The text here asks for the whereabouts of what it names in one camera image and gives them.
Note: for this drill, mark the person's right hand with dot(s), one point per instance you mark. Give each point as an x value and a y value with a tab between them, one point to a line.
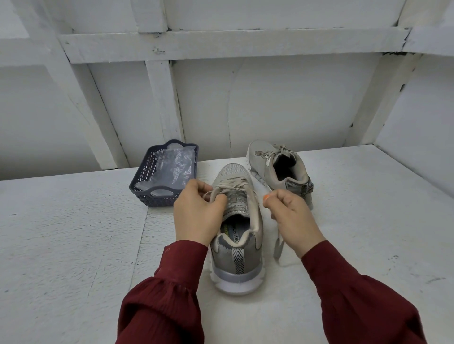
294	220

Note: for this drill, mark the person's left hand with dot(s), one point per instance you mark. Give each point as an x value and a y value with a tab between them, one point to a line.
198	216

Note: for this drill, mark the grey shoelace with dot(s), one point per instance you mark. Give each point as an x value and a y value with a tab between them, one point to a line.
279	244
268	152

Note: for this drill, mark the grey mesh shoe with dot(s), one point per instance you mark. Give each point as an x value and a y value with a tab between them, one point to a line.
240	255
284	170

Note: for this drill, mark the clear plastic bag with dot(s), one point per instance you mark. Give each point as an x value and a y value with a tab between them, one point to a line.
170	166

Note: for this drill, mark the person's right forearm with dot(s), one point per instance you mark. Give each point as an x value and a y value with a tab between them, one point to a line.
362	298

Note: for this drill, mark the person's left forearm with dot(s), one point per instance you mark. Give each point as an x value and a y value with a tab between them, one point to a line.
163	298

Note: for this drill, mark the dark plastic lattice basket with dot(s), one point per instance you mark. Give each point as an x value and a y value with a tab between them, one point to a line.
145	188

